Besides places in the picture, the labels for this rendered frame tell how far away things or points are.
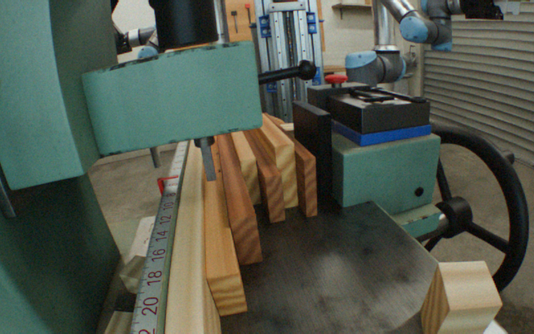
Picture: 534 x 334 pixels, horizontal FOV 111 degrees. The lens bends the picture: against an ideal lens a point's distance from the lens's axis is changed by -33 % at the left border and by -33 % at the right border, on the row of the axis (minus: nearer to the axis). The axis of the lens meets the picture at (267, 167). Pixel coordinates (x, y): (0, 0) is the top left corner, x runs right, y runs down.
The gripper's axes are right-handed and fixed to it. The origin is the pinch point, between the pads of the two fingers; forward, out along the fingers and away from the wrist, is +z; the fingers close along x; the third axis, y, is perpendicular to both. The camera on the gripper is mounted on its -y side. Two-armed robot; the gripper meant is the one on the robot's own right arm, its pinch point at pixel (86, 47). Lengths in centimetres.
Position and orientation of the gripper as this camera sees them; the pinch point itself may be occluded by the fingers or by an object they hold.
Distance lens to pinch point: 126.8
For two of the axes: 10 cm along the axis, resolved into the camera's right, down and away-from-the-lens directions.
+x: -2.2, -4.9, 8.5
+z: -9.7, 1.8, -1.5
